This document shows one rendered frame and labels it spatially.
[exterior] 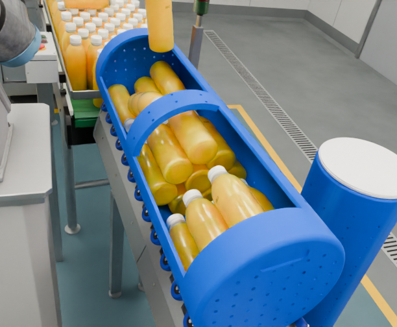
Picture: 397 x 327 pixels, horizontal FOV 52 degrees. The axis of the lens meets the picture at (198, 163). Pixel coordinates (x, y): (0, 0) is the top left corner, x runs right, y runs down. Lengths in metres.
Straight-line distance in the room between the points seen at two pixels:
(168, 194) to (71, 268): 1.25
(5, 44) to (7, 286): 0.51
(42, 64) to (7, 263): 0.71
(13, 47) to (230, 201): 0.55
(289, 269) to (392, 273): 1.90
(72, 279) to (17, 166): 1.30
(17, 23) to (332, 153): 0.87
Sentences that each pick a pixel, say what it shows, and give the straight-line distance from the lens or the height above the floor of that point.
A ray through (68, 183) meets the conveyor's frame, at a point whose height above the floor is 0.34.
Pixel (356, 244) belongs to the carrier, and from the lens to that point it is 1.25.
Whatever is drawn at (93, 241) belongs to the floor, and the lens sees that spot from 2.22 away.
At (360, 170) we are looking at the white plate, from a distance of 1.21.
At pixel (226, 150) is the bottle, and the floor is 1.15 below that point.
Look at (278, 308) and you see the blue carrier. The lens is 0.77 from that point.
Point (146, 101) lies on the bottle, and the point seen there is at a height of 1.17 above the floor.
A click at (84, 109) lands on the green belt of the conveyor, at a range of 1.50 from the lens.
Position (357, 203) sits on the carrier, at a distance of 1.15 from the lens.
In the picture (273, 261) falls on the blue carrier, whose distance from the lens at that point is 0.64.
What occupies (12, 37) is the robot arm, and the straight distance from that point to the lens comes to 0.94.
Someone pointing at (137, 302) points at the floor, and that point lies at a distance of 1.99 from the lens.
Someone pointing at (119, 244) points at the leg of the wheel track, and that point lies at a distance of 1.72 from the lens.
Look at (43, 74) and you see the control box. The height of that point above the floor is 1.03.
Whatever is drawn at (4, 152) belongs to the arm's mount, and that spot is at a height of 1.16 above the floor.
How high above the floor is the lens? 1.65
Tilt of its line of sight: 36 degrees down
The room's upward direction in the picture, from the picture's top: 10 degrees clockwise
